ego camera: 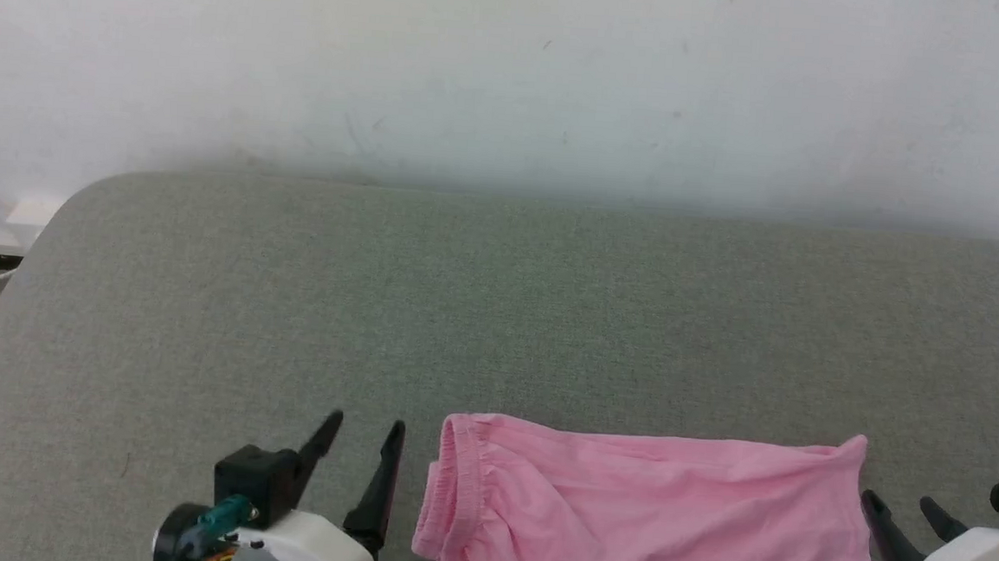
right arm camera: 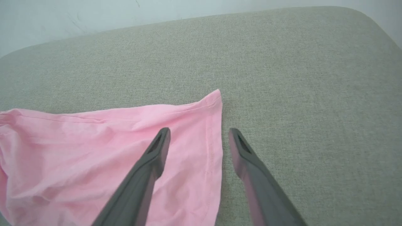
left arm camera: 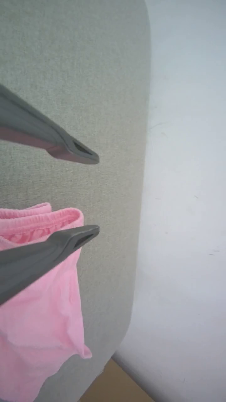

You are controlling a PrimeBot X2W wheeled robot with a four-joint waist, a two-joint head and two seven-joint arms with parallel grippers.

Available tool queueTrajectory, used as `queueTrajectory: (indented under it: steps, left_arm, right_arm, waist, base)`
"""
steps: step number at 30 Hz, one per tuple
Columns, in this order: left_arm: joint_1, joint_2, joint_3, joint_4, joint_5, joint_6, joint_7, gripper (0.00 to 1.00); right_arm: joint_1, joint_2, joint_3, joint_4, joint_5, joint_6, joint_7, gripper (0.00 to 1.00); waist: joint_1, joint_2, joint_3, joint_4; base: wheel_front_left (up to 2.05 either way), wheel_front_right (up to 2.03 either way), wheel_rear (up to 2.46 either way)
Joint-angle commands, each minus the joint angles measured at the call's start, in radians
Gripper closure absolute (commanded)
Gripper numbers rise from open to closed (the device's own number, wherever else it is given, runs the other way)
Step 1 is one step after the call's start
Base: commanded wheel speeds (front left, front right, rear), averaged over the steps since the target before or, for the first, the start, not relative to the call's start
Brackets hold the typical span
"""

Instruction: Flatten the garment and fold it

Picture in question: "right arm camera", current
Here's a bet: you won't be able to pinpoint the grey fabric sofa cushion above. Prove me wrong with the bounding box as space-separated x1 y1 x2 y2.
0 6 402 226

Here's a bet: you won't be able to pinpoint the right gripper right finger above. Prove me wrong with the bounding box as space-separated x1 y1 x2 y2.
228 128 308 226

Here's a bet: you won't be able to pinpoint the pink shorts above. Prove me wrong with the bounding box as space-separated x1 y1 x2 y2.
0 89 224 226

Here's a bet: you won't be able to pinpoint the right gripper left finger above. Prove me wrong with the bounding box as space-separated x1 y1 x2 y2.
91 127 171 226

